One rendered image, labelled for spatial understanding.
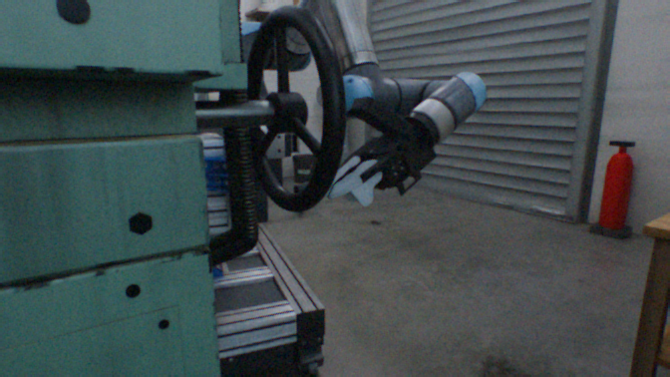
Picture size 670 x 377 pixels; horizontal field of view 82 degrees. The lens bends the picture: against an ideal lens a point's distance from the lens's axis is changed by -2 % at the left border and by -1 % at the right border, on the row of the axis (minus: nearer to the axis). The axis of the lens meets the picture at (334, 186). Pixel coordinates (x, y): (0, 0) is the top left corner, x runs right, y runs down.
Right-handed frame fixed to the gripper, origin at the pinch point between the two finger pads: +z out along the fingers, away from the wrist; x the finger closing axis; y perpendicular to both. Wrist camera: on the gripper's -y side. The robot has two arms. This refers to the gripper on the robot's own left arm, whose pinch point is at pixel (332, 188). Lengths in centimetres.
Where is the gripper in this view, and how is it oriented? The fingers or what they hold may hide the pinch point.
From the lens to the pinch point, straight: 59.5
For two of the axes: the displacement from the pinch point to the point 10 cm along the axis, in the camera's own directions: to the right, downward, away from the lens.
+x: -5.5, -1.7, 8.2
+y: 4.2, 7.9, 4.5
